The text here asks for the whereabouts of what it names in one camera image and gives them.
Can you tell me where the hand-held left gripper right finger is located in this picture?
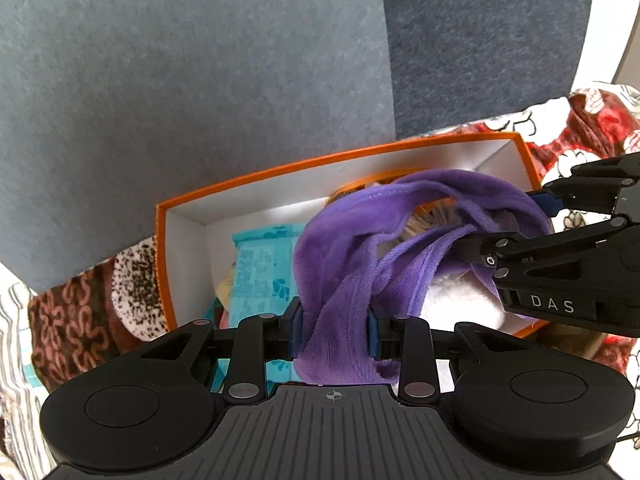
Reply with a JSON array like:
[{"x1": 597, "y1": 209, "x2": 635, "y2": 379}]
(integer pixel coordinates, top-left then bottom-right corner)
[{"x1": 366, "y1": 307, "x2": 513, "y2": 405}]

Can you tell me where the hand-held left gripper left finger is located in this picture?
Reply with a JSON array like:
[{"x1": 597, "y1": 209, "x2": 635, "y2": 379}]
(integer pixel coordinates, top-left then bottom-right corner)
[{"x1": 140, "y1": 297, "x2": 305, "y2": 405}]

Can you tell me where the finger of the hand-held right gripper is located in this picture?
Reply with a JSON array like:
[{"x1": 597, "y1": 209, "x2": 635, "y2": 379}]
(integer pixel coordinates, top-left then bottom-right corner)
[
  {"x1": 525, "y1": 154, "x2": 640, "y2": 221},
  {"x1": 452, "y1": 216, "x2": 632, "y2": 282}
]

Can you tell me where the white plush toy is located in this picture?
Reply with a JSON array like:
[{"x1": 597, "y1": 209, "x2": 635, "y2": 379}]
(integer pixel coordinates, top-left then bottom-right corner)
[{"x1": 420, "y1": 270, "x2": 506, "y2": 331}]

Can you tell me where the teal wipes packet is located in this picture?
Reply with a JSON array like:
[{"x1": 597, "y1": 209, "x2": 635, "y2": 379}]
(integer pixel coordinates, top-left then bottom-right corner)
[{"x1": 210, "y1": 222, "x2": 306, "y2": 386}]

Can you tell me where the purple fleece cloth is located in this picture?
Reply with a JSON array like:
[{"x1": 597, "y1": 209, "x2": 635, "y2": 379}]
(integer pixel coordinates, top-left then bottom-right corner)
[{"x1": 291, "y1": 169, "x2": 553, "y2": 386}]

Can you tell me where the pale yellow soft toy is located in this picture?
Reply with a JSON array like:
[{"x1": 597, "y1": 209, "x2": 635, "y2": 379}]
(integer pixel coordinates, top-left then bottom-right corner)
[{"x1": 214, "y1": 265, "x2": 238, "y2": 313}]

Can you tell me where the orange cardboard box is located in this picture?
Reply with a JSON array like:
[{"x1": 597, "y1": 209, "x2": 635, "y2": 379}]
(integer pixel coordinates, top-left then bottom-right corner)
[{"x1": 155, "y1": 132, "x2": 551, "y2": 341}]

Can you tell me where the orange honeycomb silicone mat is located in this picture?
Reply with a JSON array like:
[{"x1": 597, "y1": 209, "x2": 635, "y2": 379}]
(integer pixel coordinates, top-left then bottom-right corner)
[{"x1": 325, "y1": 172, "x2": 466, "y2": 238}]

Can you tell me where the white brown-speckled fuzzy cloth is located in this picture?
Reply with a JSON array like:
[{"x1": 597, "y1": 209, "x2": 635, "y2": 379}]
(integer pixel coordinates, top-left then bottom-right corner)
[{"x1": 111, "y1": 237, "x2": 171, "y2": 343}]

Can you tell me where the red printed blanket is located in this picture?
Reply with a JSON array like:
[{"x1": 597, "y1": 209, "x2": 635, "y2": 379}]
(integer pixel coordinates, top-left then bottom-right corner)
[{"x1": 27, "y1": 82, "x2": 640, "y2": 393}]

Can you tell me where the grey striped cloth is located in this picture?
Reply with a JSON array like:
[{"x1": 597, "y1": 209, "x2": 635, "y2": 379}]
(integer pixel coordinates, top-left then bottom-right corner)
[{"x1": 0, "y1": 260, "x2": 66, "y2": 480}]

